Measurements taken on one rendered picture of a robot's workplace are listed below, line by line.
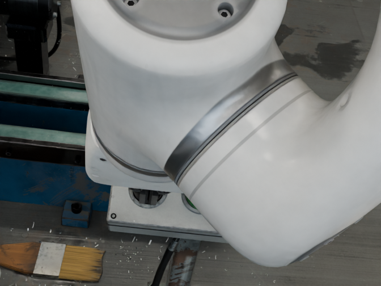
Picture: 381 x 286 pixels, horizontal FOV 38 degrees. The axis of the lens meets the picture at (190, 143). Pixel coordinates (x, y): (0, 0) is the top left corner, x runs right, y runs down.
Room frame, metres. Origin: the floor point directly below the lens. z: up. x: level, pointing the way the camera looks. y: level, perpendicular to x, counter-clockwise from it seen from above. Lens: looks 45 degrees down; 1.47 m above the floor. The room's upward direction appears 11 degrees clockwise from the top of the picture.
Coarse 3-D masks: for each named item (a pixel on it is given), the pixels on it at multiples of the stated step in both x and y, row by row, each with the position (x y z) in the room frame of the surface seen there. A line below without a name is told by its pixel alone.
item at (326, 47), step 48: (288, 0) 1.19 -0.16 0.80; (336, 0) 1.23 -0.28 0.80; (0, 48) 0.82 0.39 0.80; (48, 48) 0.84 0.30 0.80; (288, 48) 0.99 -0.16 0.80; (336, 48) 1.03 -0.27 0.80; (336, 96) 0.87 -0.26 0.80; (0, 240) 0.41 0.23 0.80; (48, 240) 0.43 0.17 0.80; (96, 240) 0.44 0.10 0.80; (144, 240) 0.46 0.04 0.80; (336, 240) 0.52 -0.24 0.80
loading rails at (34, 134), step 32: (0, 96) 0.58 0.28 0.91; (32, 96) 0.58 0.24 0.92; (64, 96) 0.59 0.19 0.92; (0, 128) 0.51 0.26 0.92; (32, 128) 0.52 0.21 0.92; (64, 128) 0.58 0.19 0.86; (0, 160) 0.48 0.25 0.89; (32, 160) 0.48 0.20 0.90; (64, 160) 0.49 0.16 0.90; (0, 192) 0.48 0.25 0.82; (32, 192) 0.48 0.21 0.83; (64, 192) 0.49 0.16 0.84; (96, 192) 0.49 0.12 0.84; (64, 224) 0.45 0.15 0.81
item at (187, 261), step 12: (180, 240) 0.35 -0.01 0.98; (192, 240) 0.35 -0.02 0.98; (168, 252) 0.33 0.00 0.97; (180, 252) 0.35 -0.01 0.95; (192, 252) 0.35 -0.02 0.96; (180, 264) 0.35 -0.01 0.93; (192, 264) 0.35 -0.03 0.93; (156, 276) 0.32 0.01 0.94; (168, 276) 0.35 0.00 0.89; (180, 276) 0.35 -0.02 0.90
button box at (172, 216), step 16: (112, 192) 0.32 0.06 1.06; (128, 192) 0.33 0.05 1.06; (112, 208) 0.31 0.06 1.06; (128, 208) 0.31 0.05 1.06; (144, 208) 0.32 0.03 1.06; (160, 208) 0.32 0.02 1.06; (176, 208) 0.32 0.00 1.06; (192, 208) 0.32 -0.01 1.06; (112, 224) 0.30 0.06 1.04; (128, 224) 0.30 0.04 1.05; (144, 224) 0.30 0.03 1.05; (160, 224) 0.31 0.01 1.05; (176, 224) 0.31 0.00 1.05; (192, 224) 0.31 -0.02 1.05; (208, 224) 0.32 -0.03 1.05; (208, 240) 0.33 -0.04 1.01; (224, 240) 0.32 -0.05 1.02
